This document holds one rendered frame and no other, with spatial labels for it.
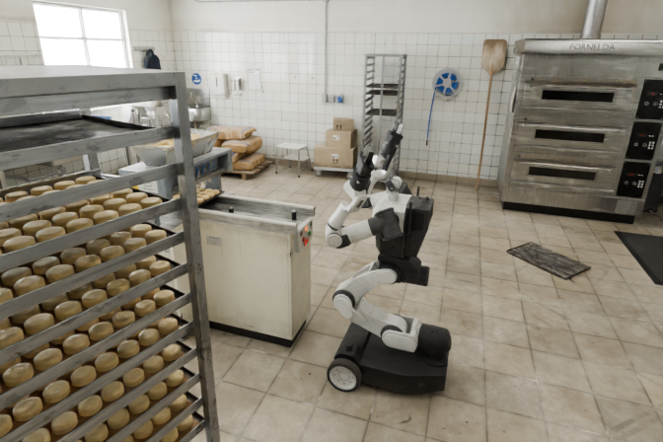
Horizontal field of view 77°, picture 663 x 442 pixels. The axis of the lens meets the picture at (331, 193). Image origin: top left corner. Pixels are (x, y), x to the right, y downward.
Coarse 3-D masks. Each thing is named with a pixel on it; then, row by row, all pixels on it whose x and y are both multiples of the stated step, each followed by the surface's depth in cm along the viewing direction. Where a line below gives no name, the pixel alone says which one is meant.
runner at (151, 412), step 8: (184, 384) 117; (192, 384) 120; (176, 392) 115; (184, 392) 118; (168, 400) 113; (152, 408) 109; (160, 408) 112; (144, 416) 108; (152, 416) 110; (128, 424) 104; (136, 424) 106; (120, 432) 103; (128, 432) 105; (112, 440) 101; (120, 440) 103
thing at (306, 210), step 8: (216, 200) 292; (224, 200) 290; (232, 200) 288; (240, 200) 286; (248, 200) 283; (256, 200) 281; (264, 200) 281; (264, 208) 281; (272, 208) 279; (280, 208) 277; (288, 208) 275; (296, 208) 273; (304, 208) 272; (312, 208) 270
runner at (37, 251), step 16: (160, 208) 100; (176, 208) 103; (112, 224) 90; (128, 224) 93; (48, 240) 80; (64, 240) 83; (80, 240) 85; (0, 256) 74; (16, 256) 76; (32, 256) 78
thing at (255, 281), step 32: (224, 224) 259; (224, 256) 266; (256, 256) 258; (288, 256) 250; (224, 288) 274; (256, 288) 266; (288, 288) 258; (224, 320) 283; (256, 320) 274; (288, 320) 265
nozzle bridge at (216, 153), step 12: (204, 156) 279; (216, 156) 285; (228, 156) 299; (132, 168) 250; (144, 168) 250; (216, 168) 302; (228, 168) 302; (168, 180) 241; (204, 180) 281; (216, 180) 310; (156, 192) 243; (168, 192) 242
